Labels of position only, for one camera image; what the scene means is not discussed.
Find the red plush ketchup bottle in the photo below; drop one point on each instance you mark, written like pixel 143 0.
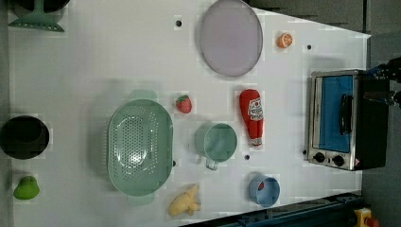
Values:
pixel 252 113

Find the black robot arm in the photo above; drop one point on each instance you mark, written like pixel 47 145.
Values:
pixel 385 72

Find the green plastic strainer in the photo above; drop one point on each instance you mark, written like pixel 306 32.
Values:
pixel 140 145

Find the red plush strawberry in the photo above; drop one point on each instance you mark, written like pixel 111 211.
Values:
pixel 184 104

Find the green plastic cup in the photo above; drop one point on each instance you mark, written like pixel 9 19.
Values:
pixel 216 142

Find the yellow plush toy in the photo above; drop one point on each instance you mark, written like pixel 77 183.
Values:
pixel 185 202

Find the blue small bowl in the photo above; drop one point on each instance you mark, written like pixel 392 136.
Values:
pixel 264 190

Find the orange slice toy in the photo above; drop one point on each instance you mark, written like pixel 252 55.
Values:
pixel 285 40

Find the silver toaster oven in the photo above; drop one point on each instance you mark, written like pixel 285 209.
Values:
pixel 346 131

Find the black round bowl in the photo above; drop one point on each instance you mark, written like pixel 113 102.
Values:
pixel 24 137

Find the yellow red object at edge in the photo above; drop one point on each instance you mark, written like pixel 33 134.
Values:
pixel 365 218

